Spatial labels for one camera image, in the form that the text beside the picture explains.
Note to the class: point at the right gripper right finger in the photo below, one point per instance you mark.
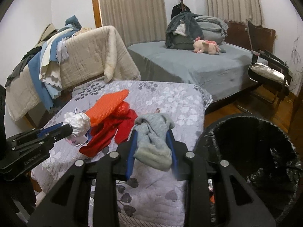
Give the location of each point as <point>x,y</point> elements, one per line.
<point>236,203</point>

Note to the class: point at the left beige curtain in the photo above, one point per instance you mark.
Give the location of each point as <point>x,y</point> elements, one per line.
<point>137,21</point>

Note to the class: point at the red plastic ball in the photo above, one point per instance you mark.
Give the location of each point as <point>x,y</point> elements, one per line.
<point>122,109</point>

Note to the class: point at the pile of grey blankets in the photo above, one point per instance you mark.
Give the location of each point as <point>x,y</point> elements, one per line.
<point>185,27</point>

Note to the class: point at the black chair with cushion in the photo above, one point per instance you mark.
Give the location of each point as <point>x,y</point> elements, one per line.
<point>272,78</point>

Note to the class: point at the coat rack with jacket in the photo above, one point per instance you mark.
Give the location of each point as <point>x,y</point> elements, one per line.
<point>179,8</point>

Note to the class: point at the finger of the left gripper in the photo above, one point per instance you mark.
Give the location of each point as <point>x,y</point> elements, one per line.
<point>50,128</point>
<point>59,133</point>

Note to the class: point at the right beige curtain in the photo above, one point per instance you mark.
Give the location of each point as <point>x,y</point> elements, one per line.
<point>236,10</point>

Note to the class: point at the black trash bin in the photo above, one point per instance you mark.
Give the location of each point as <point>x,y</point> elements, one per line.
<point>263,155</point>

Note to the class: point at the blue and cream cloths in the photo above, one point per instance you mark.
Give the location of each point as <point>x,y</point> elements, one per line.
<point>44,61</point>

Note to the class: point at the red cloth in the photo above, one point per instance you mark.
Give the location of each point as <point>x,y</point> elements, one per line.
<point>113,127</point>

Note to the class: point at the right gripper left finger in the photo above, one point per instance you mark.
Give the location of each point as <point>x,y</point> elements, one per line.
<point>85,187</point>

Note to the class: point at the grey sock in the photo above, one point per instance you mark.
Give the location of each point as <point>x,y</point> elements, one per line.
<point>152,149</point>

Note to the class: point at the wooden headboard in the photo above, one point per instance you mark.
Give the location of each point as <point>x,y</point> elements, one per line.
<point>250,37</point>

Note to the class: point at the pink plush pig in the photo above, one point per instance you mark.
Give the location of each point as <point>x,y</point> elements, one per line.
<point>206,46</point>

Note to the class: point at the beige quilt on rack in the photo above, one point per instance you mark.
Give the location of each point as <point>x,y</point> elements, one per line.
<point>97,52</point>

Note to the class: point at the beige curtain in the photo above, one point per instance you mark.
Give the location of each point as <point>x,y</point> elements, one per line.
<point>236,10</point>
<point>137,21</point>

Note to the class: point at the grey bed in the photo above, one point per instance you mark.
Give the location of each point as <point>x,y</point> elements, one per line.
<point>222,75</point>

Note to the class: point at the white plastic ball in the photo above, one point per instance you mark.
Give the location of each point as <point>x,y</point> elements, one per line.
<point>79,122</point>

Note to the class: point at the orange foam mesh sheet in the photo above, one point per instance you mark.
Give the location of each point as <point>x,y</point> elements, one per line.
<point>105,105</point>

